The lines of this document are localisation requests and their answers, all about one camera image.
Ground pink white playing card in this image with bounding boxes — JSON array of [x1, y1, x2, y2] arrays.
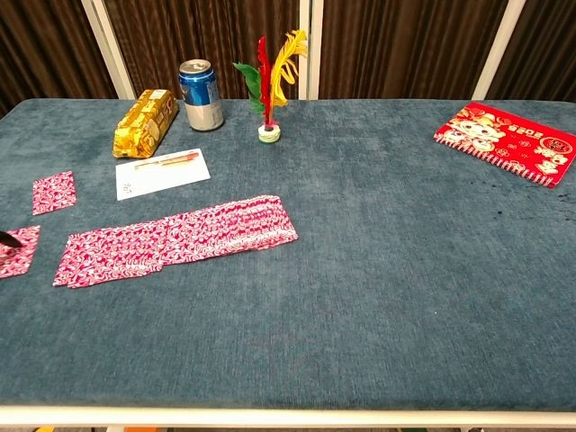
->
[[0, 224, 41, 280], [31, 169, 78, 216]]

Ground pink patterned cloth strip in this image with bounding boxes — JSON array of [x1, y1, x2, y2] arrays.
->
[[52, 193, 300, 289]]

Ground white envelope with red print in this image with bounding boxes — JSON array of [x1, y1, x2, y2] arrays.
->
[[114, 148, 212, 202]]

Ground gold foil snack package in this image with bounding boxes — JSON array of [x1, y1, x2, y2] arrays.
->
[[112, 88, 180, 160]]

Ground dark brown pleated curtain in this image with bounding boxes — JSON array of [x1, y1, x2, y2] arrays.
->
[[102, 0, 302, 101], [487, 0, 576, 103], [0, 0, 119, 118], [318, 0, 510, 101]]

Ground blue silver soda can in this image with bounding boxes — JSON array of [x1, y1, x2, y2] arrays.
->
[[178, 58, 225, 132]]

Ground feather shuttlecock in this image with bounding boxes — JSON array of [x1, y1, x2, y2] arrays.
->
[[232, 29, 310, 145]]

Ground blue table cloth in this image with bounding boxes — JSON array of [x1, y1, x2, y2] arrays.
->
[[0, 98, 576, 411]]

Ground red spiral desk calendar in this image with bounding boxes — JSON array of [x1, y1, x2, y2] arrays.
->
[[432, 101, 576, 189]]

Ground white partition frame post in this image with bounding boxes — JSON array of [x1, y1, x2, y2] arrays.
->
[[470, 0, 527, 101], [80, 0, 138, 101], [296, 0, 324, 101]]

